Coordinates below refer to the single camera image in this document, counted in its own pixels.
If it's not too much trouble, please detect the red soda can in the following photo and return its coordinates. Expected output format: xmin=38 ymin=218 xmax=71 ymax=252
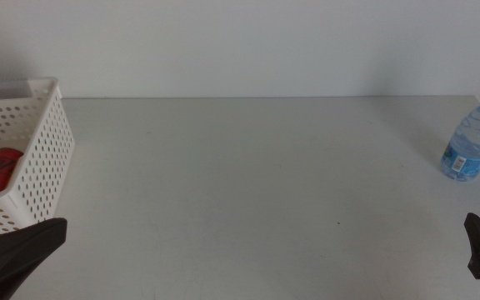
xmin=0 ymin=147 xmax=25 ymax=194

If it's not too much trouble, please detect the clear water bottle blue cap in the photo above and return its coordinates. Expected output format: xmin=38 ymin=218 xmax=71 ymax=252
xmin=440 ymin=92 xmax=480 ymax=182

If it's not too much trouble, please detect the white perforated plastic basket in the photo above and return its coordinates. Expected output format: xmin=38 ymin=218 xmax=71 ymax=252
xmin=0 ymin=77 xmax=76 ymax=238

